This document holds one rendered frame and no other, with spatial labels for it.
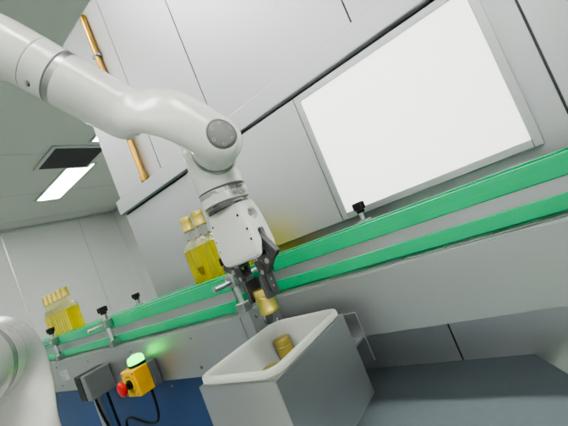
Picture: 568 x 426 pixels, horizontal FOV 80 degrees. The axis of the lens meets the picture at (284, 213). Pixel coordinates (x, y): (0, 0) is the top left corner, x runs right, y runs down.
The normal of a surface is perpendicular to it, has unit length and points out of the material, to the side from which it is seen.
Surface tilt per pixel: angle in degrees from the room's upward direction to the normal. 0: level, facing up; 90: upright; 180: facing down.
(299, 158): 90
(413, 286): 90
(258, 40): 90
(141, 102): 59
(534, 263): 90
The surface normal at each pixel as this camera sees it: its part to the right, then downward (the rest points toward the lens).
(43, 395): 0.30, -0.88
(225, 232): -0.58, 0.21
